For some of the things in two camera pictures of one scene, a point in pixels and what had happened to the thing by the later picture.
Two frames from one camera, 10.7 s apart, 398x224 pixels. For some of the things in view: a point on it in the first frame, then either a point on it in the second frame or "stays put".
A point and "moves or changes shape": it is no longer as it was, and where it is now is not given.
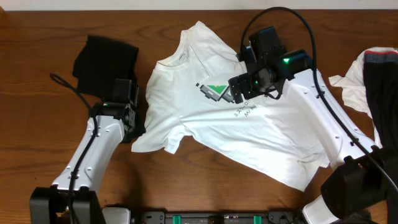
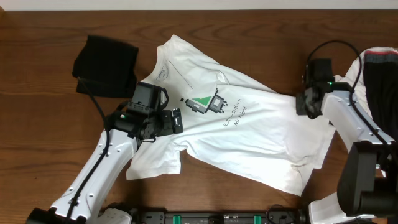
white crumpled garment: (352, 83) stays put
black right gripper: (247, 93) → (301, 109)
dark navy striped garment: (380, 71) stays put
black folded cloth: (101, 62) stays put
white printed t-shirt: (187, 96) moves or changes shape
